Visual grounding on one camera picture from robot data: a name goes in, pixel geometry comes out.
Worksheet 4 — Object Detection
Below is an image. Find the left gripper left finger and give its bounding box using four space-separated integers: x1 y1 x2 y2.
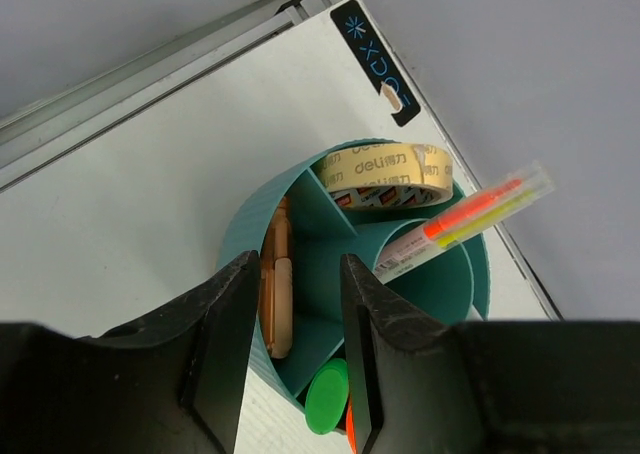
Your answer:
1 251 260 453

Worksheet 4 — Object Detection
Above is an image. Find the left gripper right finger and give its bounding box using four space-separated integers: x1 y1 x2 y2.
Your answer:
340 254 639 453

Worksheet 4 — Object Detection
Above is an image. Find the black highlighter orange tip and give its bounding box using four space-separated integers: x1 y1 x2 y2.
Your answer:
345 400 358 453

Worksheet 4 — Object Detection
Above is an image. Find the black highlighter green cap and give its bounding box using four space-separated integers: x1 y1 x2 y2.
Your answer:
304 358 349 435

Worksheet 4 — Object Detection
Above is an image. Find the beige tape roll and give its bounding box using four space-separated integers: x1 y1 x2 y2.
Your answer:
312 143 454 214

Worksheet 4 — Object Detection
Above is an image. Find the yellow clear highlighter pen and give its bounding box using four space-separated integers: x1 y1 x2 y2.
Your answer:
377 173 556 284

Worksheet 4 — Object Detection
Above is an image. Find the orange clear highlighter pen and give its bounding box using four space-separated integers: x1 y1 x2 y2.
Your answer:
374 161 551 273

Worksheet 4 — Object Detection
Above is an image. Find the teal round organizer container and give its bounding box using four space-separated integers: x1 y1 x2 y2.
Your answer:
219 139 463 407

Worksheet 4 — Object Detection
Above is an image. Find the aluminium table edge rail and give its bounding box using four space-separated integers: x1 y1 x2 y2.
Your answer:
1 0 343 189

